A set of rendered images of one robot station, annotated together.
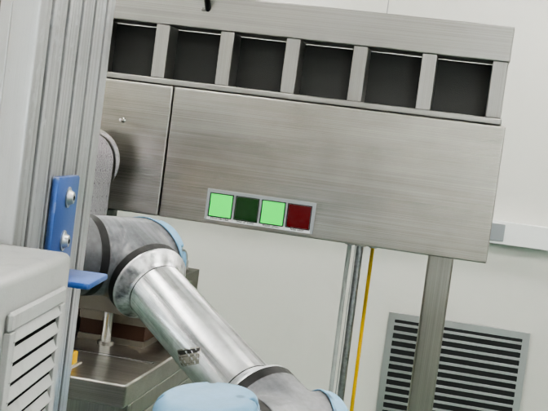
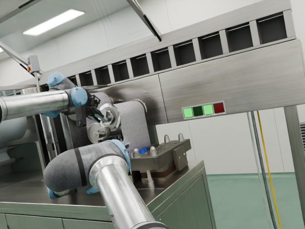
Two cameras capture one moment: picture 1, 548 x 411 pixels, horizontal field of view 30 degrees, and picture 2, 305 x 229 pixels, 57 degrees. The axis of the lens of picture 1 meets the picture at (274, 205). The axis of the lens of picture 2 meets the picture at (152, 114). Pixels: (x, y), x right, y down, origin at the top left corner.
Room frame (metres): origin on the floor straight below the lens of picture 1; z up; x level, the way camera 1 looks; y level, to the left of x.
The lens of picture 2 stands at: (0.76, -0.28, 1.30)
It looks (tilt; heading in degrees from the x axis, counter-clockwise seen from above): 3 degrees down; 22
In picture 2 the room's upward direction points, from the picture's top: 11 degrees counter-clockwise
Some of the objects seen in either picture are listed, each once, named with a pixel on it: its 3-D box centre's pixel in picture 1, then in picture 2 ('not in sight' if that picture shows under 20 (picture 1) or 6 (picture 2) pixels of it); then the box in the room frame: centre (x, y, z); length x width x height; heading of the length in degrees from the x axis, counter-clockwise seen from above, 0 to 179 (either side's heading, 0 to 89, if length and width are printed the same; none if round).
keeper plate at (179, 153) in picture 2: not in sight; (180, 157); (2.17, 0.17, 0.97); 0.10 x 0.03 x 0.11; 170
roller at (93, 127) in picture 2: not in sight; (110, 129); (2.19, 0.57, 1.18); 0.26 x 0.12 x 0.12; 170
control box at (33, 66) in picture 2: not in sight; (32, 64); (2.17, 1.01, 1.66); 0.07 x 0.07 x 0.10; 59
